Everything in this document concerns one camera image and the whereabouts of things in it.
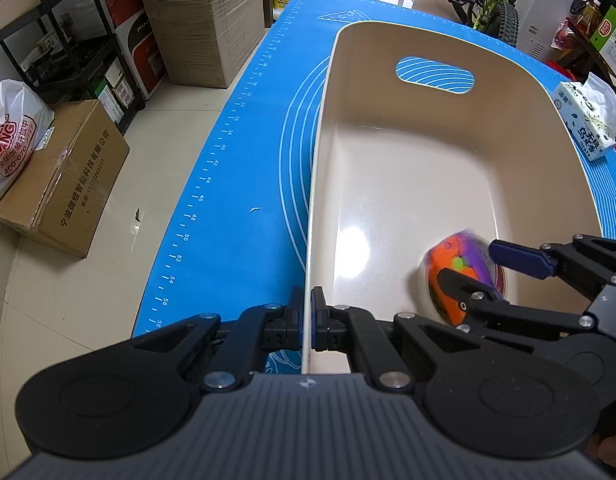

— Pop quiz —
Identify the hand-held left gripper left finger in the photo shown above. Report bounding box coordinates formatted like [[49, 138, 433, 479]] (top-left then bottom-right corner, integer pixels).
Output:
[[132, 286, 306, 394]]

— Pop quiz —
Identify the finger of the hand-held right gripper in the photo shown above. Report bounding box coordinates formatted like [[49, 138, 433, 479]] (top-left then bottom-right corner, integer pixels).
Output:
[[489, 233, 616, 302], [436, 267, 600, 353]]

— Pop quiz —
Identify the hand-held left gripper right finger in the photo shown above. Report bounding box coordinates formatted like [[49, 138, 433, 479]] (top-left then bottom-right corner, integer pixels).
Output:
[[310, 286, 484, 392]]

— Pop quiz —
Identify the grey tape roll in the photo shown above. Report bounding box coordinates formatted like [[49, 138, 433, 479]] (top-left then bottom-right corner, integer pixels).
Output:
[[418, 240, 510, 328]]

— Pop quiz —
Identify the beige plastic storage bin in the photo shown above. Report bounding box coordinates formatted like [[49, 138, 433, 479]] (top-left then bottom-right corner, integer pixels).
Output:
[[304, 20, 605, 376]]

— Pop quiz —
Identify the tissue pack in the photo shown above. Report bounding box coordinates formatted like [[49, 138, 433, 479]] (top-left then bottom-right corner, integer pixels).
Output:
[[552, 72, 616, 162]]

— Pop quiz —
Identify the blue silicone mat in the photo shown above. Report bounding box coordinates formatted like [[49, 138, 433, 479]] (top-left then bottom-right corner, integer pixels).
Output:
[[132, 0, 616, 376]]

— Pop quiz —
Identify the green white carton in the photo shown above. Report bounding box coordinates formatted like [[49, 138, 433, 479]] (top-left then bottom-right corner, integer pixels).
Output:
[[588, 5, 616, 86]]

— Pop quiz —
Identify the green black bicycle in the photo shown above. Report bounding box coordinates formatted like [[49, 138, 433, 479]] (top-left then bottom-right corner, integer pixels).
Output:
[[445, 0, 521, 43]]

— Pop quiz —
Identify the amber drink bottle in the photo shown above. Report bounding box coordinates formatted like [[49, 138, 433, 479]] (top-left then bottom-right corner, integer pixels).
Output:
[[570, 0, 604, 36]]

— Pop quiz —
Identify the white chest freezer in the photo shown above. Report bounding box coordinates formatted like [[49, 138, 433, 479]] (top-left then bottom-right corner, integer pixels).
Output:
[[508, 0, 596, 61]]

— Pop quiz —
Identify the flat brown cardboard box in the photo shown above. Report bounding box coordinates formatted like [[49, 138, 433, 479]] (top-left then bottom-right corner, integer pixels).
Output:
[[0, 99, 131, 259]]

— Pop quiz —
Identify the large taped cardboard box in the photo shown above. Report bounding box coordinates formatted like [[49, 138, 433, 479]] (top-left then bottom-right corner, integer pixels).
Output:
[[132, 0, 267, 90]]

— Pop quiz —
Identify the red appliance box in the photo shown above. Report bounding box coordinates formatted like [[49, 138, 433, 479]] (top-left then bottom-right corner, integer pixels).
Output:
[[98, 0, 169, 101]]

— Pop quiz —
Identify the white red-print plastic bag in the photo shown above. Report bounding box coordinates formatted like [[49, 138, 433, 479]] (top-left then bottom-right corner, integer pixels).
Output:
[[0, 79, 56, 206]]

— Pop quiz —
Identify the black shelf rack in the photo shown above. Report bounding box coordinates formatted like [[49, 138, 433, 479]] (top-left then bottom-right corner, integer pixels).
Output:
[[0, 0, 148, 126]]

